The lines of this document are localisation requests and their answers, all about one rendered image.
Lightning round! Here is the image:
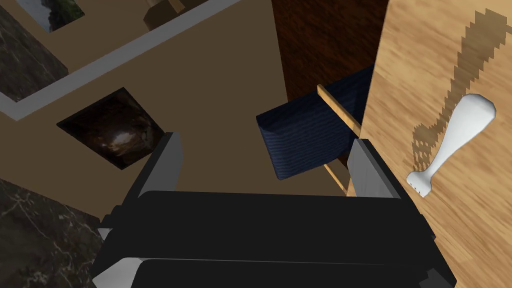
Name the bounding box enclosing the dark framed wall picture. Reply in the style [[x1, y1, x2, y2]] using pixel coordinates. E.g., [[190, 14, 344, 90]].
[[55, 86, 167, 171]]

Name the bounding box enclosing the landscape wall picture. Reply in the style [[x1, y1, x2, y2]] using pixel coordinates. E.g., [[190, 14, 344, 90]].
[[15, 0, 86, 34]]

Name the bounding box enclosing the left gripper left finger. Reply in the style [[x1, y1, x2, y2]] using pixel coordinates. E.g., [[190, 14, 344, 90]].
[[122, 131, 185, 206]]

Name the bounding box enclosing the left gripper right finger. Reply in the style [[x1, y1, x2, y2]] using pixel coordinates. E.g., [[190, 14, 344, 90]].
[[346, 138, 402, 200]]

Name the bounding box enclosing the white fork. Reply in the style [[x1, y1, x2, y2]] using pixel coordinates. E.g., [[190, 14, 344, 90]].
[[406, 93, 497, 199]]

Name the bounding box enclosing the dark blue chair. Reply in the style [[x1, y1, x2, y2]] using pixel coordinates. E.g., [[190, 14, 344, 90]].
[[255, 63, 376, 196]]

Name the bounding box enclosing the light wooden table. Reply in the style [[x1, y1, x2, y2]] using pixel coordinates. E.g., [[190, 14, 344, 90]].
[[346, 0, 512, 288]]

